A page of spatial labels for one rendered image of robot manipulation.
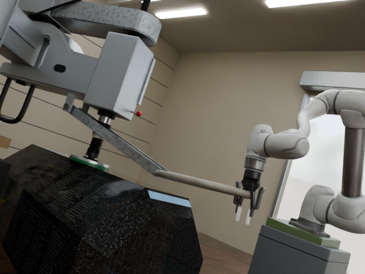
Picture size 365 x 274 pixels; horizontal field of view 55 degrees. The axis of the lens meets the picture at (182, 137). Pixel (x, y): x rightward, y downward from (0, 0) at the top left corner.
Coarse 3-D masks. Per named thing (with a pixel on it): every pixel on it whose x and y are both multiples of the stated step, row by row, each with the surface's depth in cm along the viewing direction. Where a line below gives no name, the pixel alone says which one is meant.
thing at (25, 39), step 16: (0, 0) 150; (16, 0) 161; (0, 16) 152; (16, 16) 177; (0, 32) 155; (16, 32) 180; (32, 32) 195; (16, 48) 185; (32, 48) 200; (32, 64) 206
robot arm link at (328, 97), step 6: (330, 90) 185; (336, 90) 181; (318, 96) 182; (324, 96) 181; (330, 96) 179; (336, 96) 177; (330, 102) 178; (330, 108) 179; (324, 114) 182; (330, 114) 183; (336, 114) 180
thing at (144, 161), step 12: (72, 108) 194; (84, 120) 190; (96, 120) 200; (96, 132) 186; (108, 132) 183; (120, 144) 180; (132, 156) 176; (144, 156) 175; (144, 168) 173; (156, 168) 171
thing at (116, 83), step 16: (112, 32) 191; (112, 48) 188; (128, 48) 185; (144, 48) 193; (96, 64) 189; (112, 64) 186; (128, 64) 183; (144, 64) 197; (96, 80) 187; (112, 80) 184; (128, 80) 186; (96, 96) 185; (112, 96) 182; (128, 96) 190; (112, 112) 185; (128, 112) 194
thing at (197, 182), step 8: (160, 176) 157; (168, 176) 151; (176, 176) 148; (184, 176) 147; (192, 184) 189; (200, 184) 144; (208, 184) 144; (216, 184) 144; (224, 192) 186; (232, 192) 147; (240, 192) 148; (248, 192) 152
